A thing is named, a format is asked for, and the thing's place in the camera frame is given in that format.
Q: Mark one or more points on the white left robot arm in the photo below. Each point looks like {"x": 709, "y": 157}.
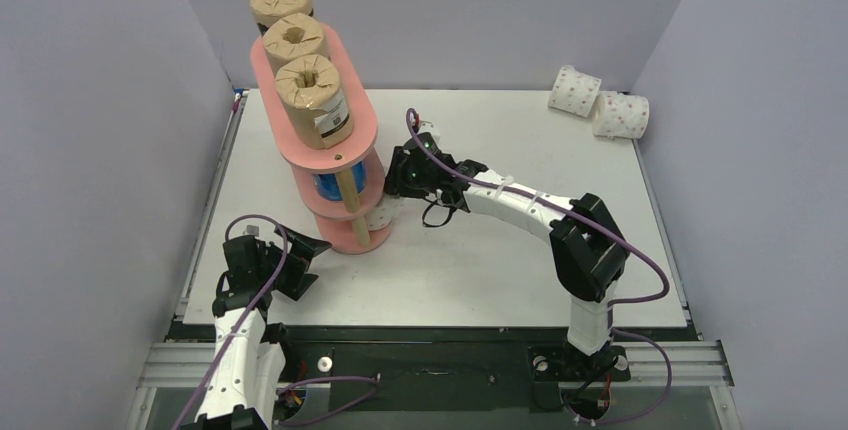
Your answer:
{"x": 238, "y": 390}

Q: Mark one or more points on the brown roll front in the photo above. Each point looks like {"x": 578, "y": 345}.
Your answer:
{"x": 294, "y": 36}

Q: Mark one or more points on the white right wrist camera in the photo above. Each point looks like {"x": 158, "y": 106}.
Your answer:
{"x": 426, "y": 127}

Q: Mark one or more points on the white dotted roll top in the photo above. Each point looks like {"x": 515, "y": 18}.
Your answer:
{"x": 574, "y": 92}

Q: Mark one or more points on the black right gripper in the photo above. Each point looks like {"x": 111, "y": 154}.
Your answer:
{"x": 400, "y": 175}

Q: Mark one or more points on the brown paper roll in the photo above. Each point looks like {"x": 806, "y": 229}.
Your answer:
{"x": 267, "y": 12}

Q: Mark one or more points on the white dotted roll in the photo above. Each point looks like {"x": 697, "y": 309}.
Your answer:
{"x": 383, "y": 213}
{"x": 574, "y": 92}
{"x": 619, "y": 115}

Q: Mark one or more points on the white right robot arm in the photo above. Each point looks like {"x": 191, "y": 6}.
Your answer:
{"x": 583, "y": 237}

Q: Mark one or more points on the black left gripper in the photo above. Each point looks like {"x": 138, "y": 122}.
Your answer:
{"x": 300, "y": 278}

